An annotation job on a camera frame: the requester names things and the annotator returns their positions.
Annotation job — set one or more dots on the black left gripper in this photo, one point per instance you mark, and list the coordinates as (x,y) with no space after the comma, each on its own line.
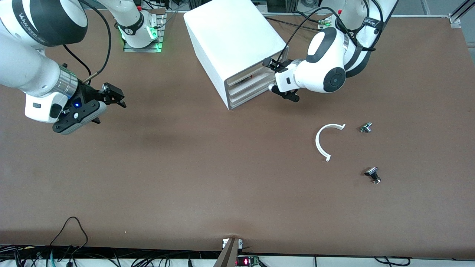
(279,65)

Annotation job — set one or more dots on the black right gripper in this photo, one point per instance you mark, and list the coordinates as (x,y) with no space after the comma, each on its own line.
(88,94)

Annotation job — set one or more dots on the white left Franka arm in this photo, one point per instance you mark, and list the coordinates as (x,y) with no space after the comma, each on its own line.
(326,55)

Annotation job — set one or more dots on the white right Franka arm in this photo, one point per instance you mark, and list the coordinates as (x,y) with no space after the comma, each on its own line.
(22,55)

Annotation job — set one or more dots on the small metal fitting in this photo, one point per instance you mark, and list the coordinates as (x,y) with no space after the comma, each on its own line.
(366,127)

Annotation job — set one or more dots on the device with red light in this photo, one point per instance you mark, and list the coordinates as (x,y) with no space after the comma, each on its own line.
(246,261)

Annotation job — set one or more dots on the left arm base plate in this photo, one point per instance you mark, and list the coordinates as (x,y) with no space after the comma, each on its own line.
(324,23)

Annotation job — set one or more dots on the white semicircular plastic bracket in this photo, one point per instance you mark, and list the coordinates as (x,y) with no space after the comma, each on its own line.
(317,142)

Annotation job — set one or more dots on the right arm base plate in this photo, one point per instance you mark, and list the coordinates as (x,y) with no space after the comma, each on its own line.
(161,33)

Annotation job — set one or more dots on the small metal bracket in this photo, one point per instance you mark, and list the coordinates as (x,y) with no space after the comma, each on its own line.
(224,243)

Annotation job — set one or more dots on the aluminium frame profile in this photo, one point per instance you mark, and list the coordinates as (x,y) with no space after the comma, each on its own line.
(454,18)

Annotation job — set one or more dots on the brown camera mount post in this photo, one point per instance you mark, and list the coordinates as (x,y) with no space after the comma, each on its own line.
(226,256)

